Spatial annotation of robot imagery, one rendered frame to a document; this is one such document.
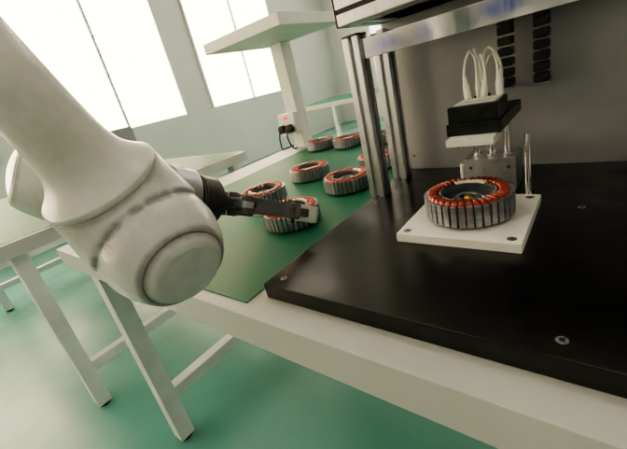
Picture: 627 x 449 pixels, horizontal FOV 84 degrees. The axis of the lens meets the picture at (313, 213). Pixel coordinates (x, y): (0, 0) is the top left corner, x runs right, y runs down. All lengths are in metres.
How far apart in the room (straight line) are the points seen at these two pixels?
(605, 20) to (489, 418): 0.57
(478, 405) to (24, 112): 0.39
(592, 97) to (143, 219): 0.66
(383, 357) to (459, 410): 0.07
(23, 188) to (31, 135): 0.15
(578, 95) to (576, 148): 0.09
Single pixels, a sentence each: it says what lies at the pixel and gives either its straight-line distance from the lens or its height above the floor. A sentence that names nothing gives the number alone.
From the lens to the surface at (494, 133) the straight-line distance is 0.53.
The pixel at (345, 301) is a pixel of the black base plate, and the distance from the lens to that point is 0.39.
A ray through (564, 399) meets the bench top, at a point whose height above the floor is 0.75.
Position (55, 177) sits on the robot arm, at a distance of 0.33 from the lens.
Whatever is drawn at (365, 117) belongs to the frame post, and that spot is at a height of 0.92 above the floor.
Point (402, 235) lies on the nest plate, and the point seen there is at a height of 0.78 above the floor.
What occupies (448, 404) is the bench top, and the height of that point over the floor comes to 0.73.
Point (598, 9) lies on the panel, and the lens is 0.71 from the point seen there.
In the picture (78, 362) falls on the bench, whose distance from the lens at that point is 1.69.
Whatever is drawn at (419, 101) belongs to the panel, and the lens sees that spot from 0.77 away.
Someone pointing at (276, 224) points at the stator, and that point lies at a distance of 0.65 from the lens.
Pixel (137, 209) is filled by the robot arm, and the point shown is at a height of 0.94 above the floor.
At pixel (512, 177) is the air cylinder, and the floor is 0.79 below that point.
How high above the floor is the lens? 1.00
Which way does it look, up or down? 20 degrees down
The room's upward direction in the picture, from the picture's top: 14 degrees counter-clockwise
